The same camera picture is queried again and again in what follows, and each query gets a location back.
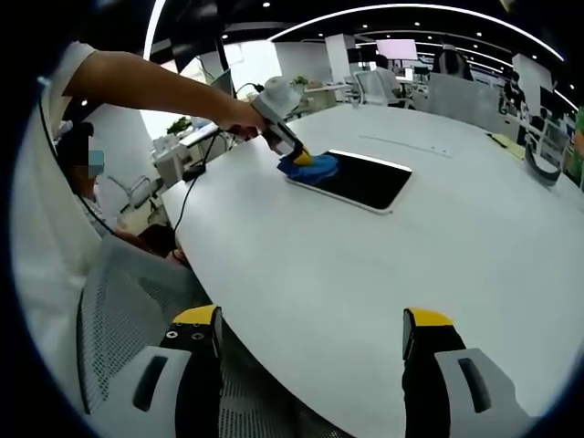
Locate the blue cleaning cloth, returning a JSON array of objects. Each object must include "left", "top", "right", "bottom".
[{"left": 276, "top": 152, "right": 339, "bottom": 186}]

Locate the black tablet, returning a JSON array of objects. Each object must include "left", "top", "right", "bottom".
[{"left": 285, "top": 149, "right": 414, "bottom": 214}]

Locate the grey partition panel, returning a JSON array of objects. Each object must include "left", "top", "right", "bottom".
[{"left": 428, "top": 72, "right": 503, "bottom": 131}]

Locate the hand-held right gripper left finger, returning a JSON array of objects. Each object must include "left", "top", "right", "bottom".
[{"left": 104, "top": 304, "right": 224, "bottom": 438}]

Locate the person's left hand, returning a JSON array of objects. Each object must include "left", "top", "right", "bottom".
[{"left": 217, "top": 101, "right": 266, "bottom": 141}]

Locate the yellow paper sheet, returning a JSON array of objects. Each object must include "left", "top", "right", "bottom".
[{"left": 485, "top": 131, "right": 526, "bottom": 161}]

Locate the grey mesh chair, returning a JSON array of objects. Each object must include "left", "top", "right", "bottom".
[{"left": 75, "top": 235, "right": 348, "bottom": 438}]

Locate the thin black worn cable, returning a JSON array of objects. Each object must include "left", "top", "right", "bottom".
[{"left": 36, "top": 77, "right": 120, "bottom": 239}]

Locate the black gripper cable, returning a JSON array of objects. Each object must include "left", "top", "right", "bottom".
[{"left": 171, "top": 81, "right": 266, "bottom": 232}]

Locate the grey curved headband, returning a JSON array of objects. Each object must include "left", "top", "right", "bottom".
[{"left": 523, "top": 144, "right": 561, "bottom": 188}]

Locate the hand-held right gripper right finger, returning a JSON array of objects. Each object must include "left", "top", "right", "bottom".
[{"left": 401, "top": 308, "right": 533, "bottom": 438}]

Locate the large black monitor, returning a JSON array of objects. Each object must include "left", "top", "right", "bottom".
[{"left": 171, "top": 13, "right": 229, "bottom": 74}]

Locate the pink wall screen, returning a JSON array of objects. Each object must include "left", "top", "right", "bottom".
[{"left": 376, "top": 38, "right": 419, "bottom": 61}]

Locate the person's white shirt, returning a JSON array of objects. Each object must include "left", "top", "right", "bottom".
[{"left": 8, "top": 40, "right": 109, "bottom": 393}]

